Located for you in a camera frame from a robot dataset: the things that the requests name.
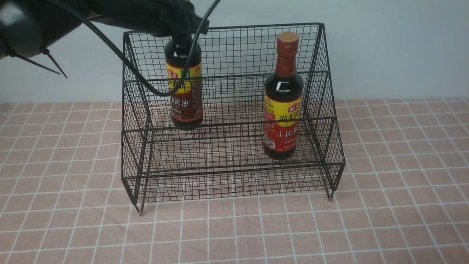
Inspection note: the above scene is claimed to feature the black wire mesh rack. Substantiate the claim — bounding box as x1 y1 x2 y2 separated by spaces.
121 22 346 214

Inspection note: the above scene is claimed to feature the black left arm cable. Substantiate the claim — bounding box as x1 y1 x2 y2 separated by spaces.
55 0 221 97

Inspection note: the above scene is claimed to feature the dark soy sauce bottle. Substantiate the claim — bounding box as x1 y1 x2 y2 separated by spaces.
164 34 203 130

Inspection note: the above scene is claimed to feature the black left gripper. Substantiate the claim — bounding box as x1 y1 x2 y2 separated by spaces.
89 0 209 37

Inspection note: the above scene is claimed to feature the pink checkered tablecloth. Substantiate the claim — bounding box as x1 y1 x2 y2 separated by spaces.
1 100 468 264

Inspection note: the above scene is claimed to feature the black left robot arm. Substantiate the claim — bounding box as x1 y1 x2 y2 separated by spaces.
1 0 213 63

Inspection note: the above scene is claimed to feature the light soy sauce bottle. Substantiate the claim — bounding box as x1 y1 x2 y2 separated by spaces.
263 32 304 160

